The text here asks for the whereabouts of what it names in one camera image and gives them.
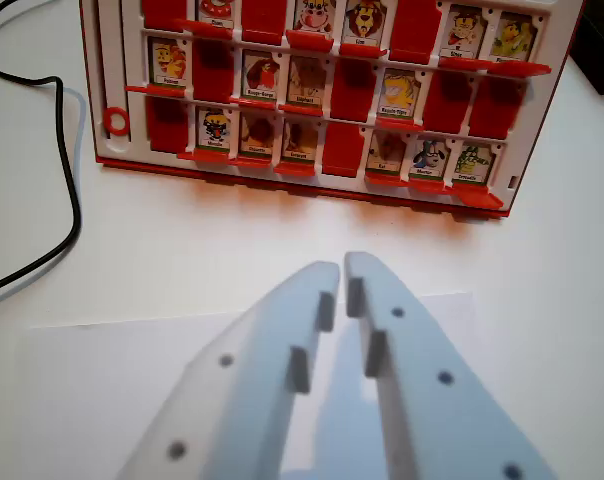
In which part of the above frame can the white paper sheet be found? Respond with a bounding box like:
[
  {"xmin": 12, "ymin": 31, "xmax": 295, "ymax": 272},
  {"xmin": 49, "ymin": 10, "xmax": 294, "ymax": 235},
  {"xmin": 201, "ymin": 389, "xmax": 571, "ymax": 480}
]
[{"xmin": 15, "ymin": 292, "xmax": 476, "ymax": 480}]

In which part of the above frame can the red and white game board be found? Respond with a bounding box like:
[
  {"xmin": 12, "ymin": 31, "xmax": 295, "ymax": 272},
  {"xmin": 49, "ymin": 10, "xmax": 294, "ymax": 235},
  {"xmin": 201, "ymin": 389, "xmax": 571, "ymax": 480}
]
[{"xmin": 78, "ymin": 0, "xmax": 581, "ymax": 220}]

